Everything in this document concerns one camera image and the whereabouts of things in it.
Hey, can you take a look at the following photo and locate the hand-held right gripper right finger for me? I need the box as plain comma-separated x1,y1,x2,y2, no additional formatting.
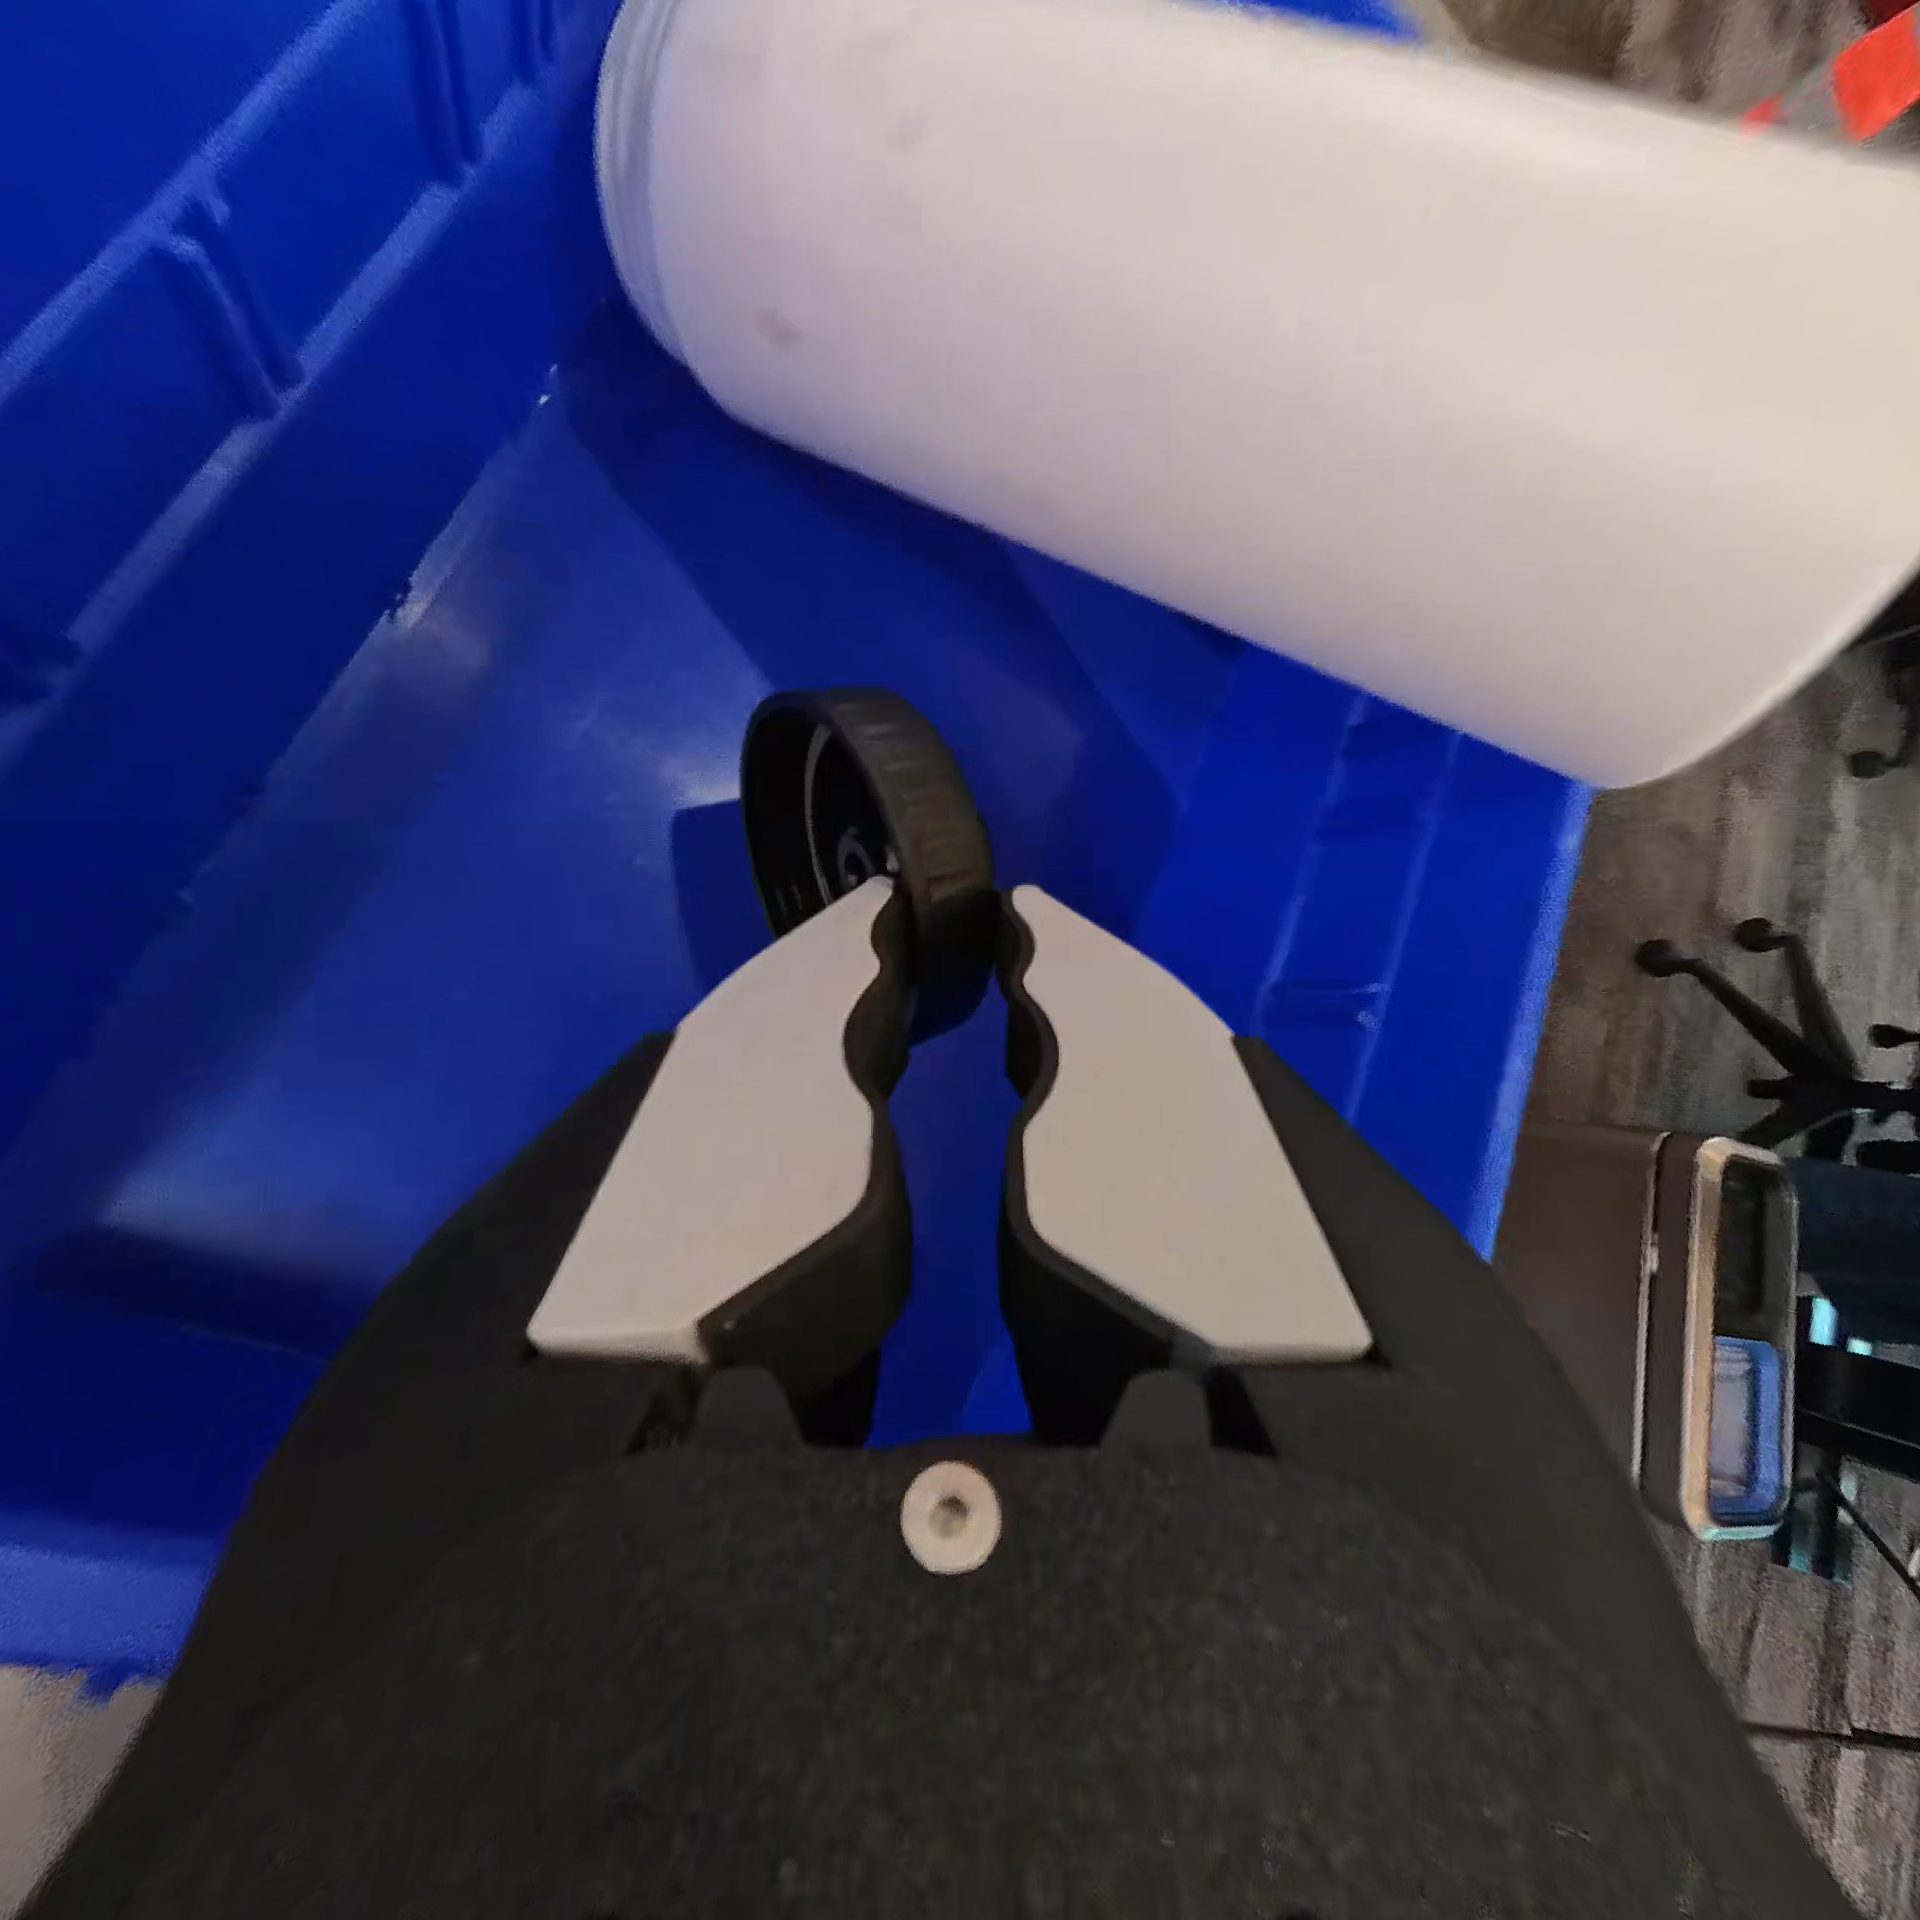
993,884,1375,1455

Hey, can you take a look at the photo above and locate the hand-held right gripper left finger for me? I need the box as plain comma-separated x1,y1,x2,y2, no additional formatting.
525,882,917,1455

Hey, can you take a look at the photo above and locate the black bottle lid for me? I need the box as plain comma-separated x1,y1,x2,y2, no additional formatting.
739,685,1001,1044

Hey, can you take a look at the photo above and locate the silver framed desk panel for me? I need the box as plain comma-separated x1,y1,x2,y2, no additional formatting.
1641,1135,1802,1547

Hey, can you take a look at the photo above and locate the white plastic bottle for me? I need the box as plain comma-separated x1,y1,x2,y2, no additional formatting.
589,0,1920,792

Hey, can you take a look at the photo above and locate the black office chair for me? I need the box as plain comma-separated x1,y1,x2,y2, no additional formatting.
1635,916,1920,1155

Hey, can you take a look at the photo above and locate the blue plastic bin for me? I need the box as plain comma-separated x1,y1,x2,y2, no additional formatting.
0,0,1592,1697

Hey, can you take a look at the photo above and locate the orange traffic cone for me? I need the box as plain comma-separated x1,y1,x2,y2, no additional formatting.
1739,0,1920,144

